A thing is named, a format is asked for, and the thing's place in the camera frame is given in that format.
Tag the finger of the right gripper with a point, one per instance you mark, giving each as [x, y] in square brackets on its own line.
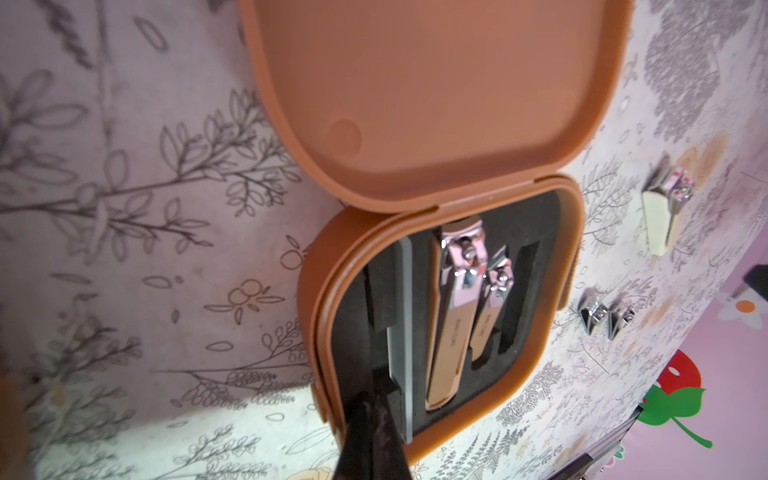
[592, 461]

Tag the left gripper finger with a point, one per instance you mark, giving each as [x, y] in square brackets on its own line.
[372, 448]

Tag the dark brown nail clipper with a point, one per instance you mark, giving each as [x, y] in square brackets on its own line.
[459, 260]

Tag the cream nail clipper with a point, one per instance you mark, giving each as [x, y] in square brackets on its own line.
[664, 199]

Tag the small silver nail tool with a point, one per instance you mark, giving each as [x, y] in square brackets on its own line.
[592, 311]

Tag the small nail clipper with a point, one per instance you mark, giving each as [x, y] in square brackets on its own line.
[621, 315]

